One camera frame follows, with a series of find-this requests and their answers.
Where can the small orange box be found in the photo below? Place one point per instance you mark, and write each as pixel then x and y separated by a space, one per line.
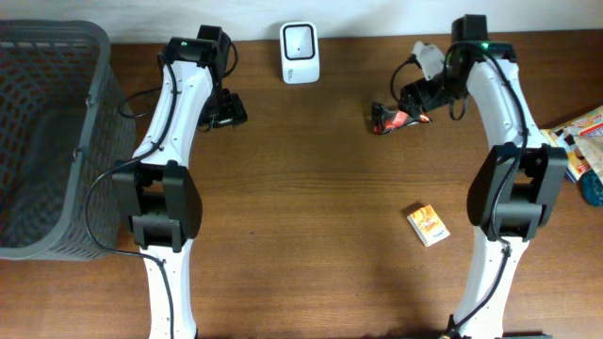
pixel 428 225

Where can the silver foil packet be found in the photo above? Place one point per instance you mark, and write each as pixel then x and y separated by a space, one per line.
pixel 388 119

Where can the white barcode scanner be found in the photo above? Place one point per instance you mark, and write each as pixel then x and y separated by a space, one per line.
pixel 299 53

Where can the beige snack pouch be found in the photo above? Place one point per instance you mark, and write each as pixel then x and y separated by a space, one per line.
pixel 591 148

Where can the yellow wet wipes pack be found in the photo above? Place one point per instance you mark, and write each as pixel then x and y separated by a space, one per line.
pixel 588 124

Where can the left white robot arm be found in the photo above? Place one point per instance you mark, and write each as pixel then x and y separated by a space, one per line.
pixel 158 199

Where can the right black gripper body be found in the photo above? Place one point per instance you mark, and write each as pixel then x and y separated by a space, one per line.
pixel 407 100

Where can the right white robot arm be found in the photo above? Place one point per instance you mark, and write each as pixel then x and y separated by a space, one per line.
pixel 517 186

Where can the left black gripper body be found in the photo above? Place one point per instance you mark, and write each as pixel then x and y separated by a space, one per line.
pixel 228 116

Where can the blue mouthwash bottle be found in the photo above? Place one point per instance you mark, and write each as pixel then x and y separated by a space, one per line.
pixel 591 188

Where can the dark grey plastic basket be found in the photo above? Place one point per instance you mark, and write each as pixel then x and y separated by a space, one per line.
pixel 60 129

